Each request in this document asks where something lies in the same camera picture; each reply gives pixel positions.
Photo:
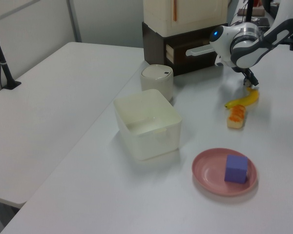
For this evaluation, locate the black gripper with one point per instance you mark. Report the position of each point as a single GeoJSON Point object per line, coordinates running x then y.
{"type": "Point", "coordinates": [240, 69]}

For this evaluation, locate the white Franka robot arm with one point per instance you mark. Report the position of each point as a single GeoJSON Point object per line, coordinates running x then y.
{"type": "Point", "coordinates": [244, 53]}

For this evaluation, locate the yellow toy banana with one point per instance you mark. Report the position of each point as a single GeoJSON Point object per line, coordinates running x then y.
{"type": "Point", "coordinates": [251, 96]}

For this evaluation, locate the toy shrimp sushi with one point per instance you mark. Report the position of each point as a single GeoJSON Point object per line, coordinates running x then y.
{"type": "Point", "coordinates": [235, 117]}

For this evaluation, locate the brown cardboard box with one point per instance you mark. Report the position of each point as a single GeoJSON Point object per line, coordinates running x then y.
{"type": "Point", "coordinates": [256, 11]}

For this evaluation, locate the black upright stand pole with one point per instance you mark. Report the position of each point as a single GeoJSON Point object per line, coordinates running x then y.
{"type": "Point", "coordinates": [249, 9]}

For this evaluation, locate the small cream lidded trash can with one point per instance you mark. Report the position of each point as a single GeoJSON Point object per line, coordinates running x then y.
{"type": "Point", "coordinates": [156, 85]}

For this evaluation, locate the purple cube block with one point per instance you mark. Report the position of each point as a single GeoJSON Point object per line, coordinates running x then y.
{"type": "Point", "coordinates": [235, 170]}

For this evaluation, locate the dark brown wooden cabinet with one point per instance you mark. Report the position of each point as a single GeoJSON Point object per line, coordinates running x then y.
{"type": "Point", "coordinates": [153, 44]}

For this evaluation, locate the pink plastic plate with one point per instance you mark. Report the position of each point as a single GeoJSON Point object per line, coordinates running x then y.
{"type": "Point", "coordinates": [207, 170]}

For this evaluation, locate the cream plastic storage box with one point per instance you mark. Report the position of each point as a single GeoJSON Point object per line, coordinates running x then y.
{"type": "Point", "coordinates": [158, 14]}

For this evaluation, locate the white open plastic bin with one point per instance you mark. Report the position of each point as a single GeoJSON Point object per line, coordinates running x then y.
{"type": "Point", "coordinates": [156, 146]}

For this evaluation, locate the black flat base plate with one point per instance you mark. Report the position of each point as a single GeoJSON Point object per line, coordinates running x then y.
{"type": "Point", "coordinates": [263, 21]}

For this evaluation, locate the black camera stand pole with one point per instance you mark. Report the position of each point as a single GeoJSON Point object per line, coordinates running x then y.
{"type": "Point", "coordinates": [5, 70]}

